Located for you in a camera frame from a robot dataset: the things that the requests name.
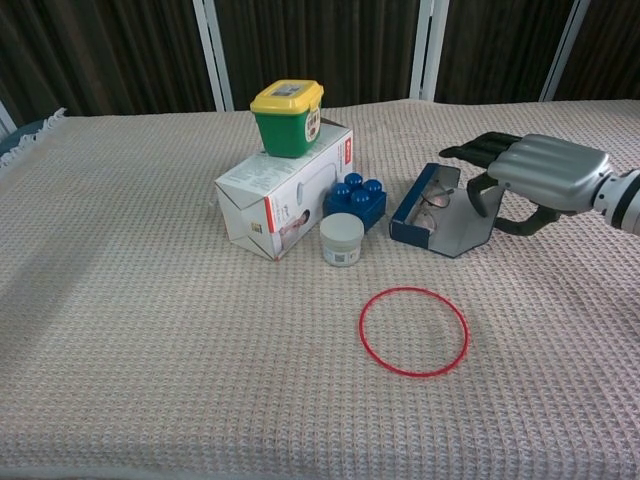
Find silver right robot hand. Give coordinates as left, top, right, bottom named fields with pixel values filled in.
left=438, top=130, right=613, bottom=237

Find blue grey box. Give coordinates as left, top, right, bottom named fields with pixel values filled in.
left=388, top=161, right=507, bottom=260

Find eyeglasses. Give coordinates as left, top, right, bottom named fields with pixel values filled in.
left=410, top=179, right=458, bottom=233

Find green container yellow lid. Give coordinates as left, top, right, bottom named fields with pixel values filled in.
left=249, top=78, right=325, bottom=160

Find blue building block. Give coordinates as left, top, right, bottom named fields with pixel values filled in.
left=321, top=171, right=389, bottom=234

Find small white jar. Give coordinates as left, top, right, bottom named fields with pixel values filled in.
left=319, top=212, right=366, bottom=268

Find white cardboard box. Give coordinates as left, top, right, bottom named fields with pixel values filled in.
left=214, top=117, right=356, bottom=263

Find beige woven tablecloth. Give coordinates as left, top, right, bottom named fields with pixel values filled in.
left=0, top=98, right=640, bottom=480

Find red thin ring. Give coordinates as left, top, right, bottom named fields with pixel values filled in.
left=358, top=285, right=472, bottom=378

